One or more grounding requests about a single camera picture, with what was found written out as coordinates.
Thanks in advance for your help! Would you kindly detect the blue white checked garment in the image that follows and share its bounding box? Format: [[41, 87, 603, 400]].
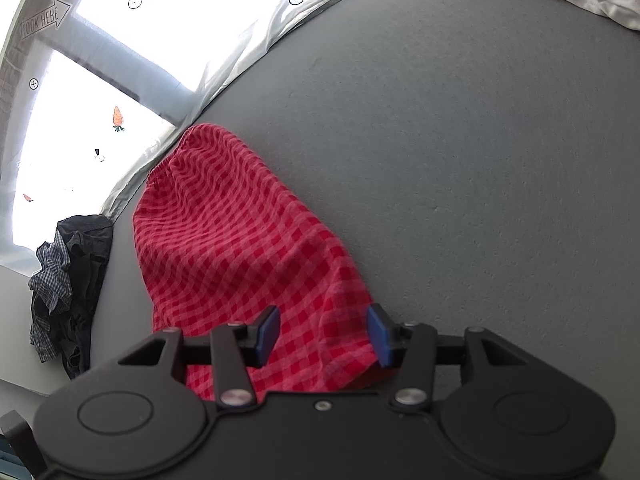
[[27, 241, 74, 364]]

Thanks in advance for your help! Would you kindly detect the red checked cloth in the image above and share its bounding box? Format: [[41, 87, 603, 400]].
[[132, 122, 381, 401]]

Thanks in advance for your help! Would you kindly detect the black object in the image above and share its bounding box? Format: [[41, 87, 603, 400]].
[[0, 410, 48, 478]]

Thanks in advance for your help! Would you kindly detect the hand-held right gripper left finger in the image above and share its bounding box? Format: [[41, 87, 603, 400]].
[[116, 305, 281, 408]]

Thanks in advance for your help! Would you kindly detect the black garment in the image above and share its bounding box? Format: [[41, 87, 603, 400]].
[[32, 214, 115, 380]]

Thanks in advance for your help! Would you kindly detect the white printed blanket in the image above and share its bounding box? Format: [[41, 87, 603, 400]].
[[0, 0, 412, 267]]

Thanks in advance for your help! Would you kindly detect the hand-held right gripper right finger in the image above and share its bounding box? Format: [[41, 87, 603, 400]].
[[366, 303, 531, 406]]

